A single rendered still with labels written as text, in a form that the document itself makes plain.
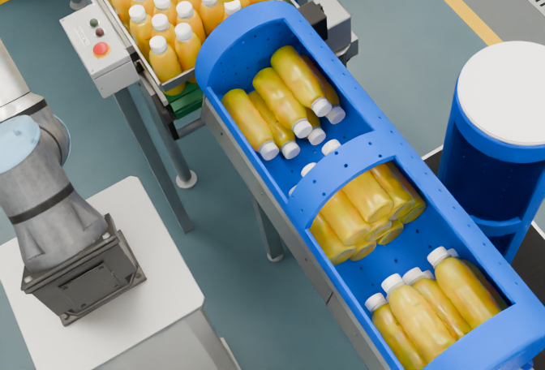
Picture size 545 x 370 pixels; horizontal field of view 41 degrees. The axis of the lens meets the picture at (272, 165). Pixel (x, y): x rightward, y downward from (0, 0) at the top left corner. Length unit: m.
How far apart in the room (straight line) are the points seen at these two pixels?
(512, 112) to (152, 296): 0.86
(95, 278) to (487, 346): 0.66
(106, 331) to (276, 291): 1.26
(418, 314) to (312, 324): 1.20
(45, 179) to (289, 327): 1.45
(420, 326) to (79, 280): 0.60
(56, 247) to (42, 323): 0.24
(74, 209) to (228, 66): 0.59
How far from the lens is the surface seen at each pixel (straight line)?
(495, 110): 1.66
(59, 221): 1.23
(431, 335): 1.33
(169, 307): 1.36
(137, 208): 1.45
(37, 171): 1.22
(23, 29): 3.47
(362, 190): 1.39
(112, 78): 1.77
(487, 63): 1.73
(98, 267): 1.27
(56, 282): 1.26
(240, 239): 2.65
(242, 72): 1.72
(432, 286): 1.41
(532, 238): 2.52
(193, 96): 1.88
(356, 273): 1.52
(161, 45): 1.76
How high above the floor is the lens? 2.40
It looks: 60 degrees down
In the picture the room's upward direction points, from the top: 12 degrees counter-clockwise
